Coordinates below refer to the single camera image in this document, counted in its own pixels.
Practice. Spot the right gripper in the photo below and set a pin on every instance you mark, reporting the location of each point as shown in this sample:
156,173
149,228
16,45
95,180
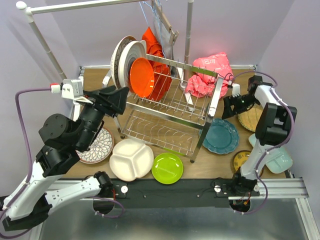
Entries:
229,101

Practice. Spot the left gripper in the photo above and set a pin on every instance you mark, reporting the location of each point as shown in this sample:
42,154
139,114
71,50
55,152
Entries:
116,99

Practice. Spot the woven bamboo plate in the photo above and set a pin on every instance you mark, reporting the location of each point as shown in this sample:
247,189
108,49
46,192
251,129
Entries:
249,119

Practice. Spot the orange plate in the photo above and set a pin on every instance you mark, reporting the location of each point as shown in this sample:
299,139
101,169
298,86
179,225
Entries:
141,78

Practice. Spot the teal scalloped plate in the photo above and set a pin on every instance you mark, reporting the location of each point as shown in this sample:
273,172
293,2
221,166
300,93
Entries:
222,137

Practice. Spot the grey swirl ceramic plate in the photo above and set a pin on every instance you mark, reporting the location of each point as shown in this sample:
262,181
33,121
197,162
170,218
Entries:
132,51

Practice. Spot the floral brown rim plate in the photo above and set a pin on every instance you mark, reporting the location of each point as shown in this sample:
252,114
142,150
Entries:
100,149
115,59

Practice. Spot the yellow black patterned plate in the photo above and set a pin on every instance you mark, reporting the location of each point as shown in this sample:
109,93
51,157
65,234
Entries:
239,159

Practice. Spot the pale blue square plate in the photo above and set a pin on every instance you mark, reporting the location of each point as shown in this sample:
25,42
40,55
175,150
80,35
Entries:
277,161

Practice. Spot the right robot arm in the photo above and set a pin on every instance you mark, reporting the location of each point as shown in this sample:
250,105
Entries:
273,130

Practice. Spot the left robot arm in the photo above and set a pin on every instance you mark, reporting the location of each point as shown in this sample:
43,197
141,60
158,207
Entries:
63,139

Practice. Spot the steel two-tier dish rack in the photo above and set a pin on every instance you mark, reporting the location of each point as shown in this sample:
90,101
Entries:
176,123

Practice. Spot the orange garment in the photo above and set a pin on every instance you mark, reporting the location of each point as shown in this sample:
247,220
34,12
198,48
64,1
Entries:
162,74

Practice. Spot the white divided plate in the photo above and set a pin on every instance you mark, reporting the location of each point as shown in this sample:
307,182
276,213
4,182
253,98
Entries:
131,159

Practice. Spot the grey towel with panda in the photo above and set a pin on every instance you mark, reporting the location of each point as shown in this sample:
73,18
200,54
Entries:
163,31

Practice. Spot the beige clip hanger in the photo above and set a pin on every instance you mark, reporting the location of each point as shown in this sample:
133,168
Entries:
162,25

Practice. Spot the lime green plate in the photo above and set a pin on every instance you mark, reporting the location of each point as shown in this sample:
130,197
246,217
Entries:
167,168

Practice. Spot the black base bar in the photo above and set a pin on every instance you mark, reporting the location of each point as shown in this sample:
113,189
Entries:
185,193

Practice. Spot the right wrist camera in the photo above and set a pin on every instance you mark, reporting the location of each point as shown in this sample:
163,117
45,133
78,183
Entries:
235,89

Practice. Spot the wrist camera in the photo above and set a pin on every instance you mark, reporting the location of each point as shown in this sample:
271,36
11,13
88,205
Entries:
71,89
235,89

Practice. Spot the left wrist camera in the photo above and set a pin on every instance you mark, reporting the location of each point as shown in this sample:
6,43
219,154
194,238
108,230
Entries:
71,89

